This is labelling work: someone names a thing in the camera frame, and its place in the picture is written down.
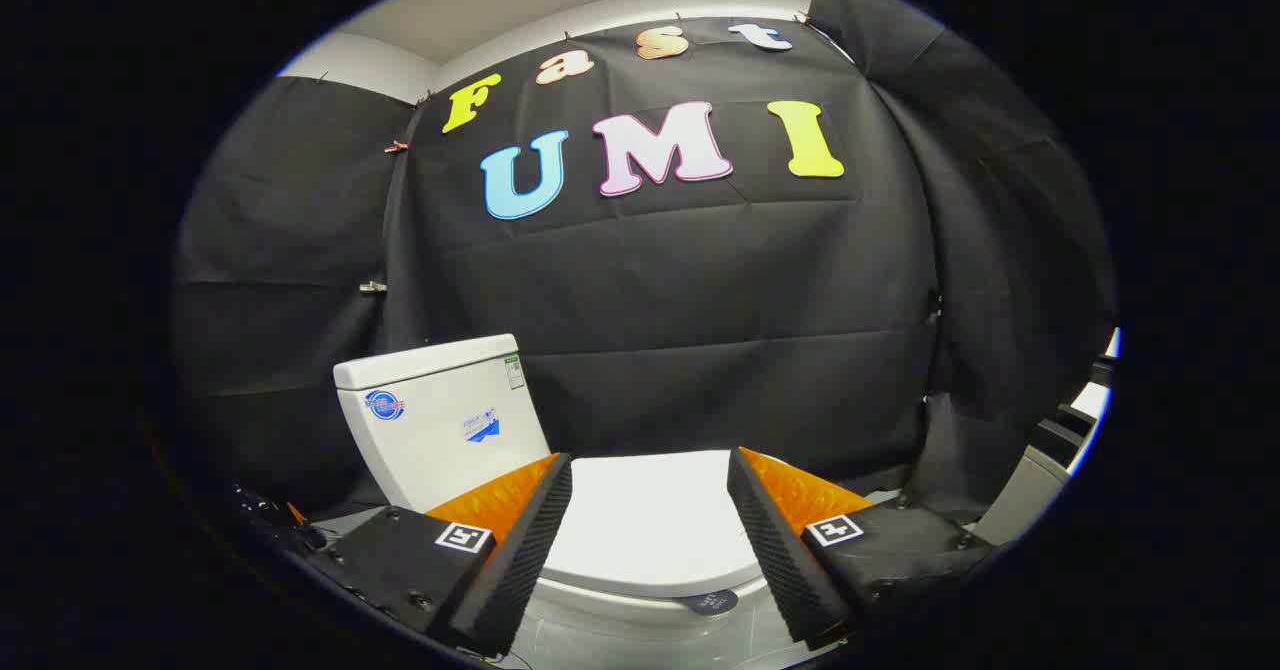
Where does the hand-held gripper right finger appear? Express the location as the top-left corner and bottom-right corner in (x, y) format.
(727, 447), (1001, 651)

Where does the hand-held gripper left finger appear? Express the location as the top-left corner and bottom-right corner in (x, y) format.
(300, 453), (573, 656)

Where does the black toilet lid handle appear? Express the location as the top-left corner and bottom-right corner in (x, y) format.
(672, 590), (739, 617)

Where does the white toilet lid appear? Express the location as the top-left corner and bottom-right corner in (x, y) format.
(540, 450), (771, 599)

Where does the white ceramic toilet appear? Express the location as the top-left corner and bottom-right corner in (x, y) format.
(333, 334), (776, 643)

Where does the grey board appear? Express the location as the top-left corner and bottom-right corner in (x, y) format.
(972, 445), (1076, 548)

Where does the black backdrop cloth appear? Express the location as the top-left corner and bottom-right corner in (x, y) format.
(170, 0), (1116, 526)

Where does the white panel with black bars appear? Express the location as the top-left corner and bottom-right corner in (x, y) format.
(1030, 328), (1121, 476)

